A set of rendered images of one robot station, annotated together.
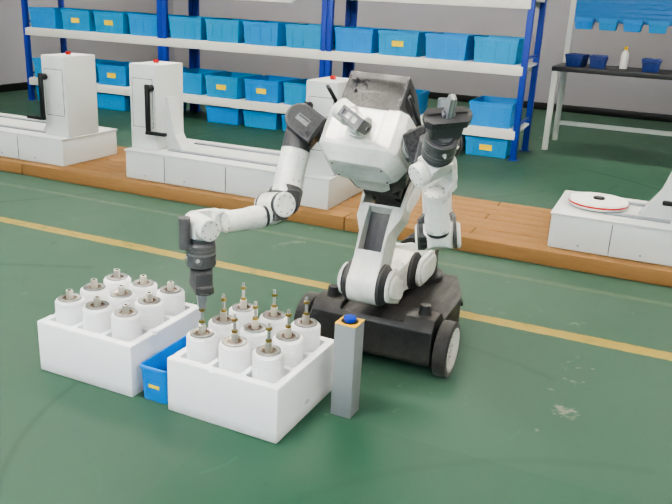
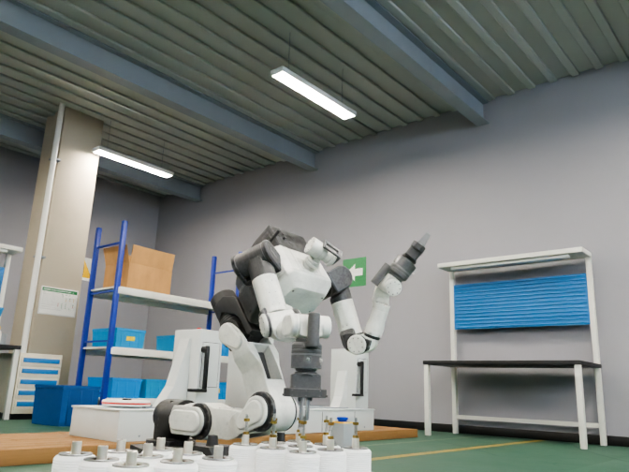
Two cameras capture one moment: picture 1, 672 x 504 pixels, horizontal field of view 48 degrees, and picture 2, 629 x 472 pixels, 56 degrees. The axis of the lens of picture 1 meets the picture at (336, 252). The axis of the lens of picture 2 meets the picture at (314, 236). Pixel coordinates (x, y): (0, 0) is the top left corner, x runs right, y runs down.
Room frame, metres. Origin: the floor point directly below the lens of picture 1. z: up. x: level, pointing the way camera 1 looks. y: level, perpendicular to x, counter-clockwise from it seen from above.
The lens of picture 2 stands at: (1.58, 2.03, 0.42)
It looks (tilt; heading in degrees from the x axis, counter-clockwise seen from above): 15 degrees up; 288
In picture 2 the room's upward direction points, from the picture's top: 2 degrees clockwise
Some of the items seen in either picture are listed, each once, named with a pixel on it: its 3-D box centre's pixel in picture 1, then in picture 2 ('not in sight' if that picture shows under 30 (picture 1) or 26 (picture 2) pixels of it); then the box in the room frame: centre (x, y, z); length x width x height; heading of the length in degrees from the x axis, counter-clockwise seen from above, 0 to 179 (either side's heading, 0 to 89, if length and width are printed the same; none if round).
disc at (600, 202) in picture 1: (598, 201); (126, 402); (3.89, -1.37, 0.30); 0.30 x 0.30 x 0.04
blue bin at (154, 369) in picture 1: (181, 366); not in sight; (2.25, 0.50, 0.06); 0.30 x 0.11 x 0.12; 156
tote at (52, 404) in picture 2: not in sight; (65, 405); (5.70, -3.01, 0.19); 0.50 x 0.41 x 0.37; 162
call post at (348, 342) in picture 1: (347, 367); (341, 470); (2.12, -0.05, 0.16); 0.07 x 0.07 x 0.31; 65
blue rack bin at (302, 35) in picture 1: (314, 36); not in sight; (7.48, 0.31, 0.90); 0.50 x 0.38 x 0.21; 158
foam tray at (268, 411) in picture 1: (254, 373); not in sight; (2.17, 0.24, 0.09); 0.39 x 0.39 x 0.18; 65
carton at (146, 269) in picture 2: not in sight; (137, 272); (5.71, -3.97, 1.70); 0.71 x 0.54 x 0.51; 70
